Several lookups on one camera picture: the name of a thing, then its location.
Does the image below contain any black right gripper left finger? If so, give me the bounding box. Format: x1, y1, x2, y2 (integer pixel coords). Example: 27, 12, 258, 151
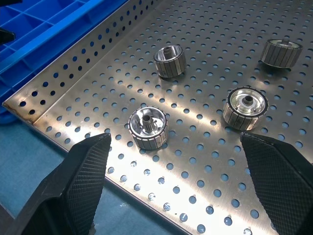
0, 133, 112, 235

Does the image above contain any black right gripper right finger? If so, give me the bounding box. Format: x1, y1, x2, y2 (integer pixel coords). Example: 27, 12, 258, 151
239, 131, 313, 235

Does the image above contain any perforated metal tray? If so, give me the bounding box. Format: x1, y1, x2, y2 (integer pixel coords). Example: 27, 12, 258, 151
1, 0, 313, 235

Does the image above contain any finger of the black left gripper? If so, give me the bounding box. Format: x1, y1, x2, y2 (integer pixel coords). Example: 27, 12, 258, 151
0, 27, 16, 46

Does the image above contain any blue compartment tray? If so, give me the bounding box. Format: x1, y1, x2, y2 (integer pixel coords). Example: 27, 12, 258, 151
0, 0, 132, 125

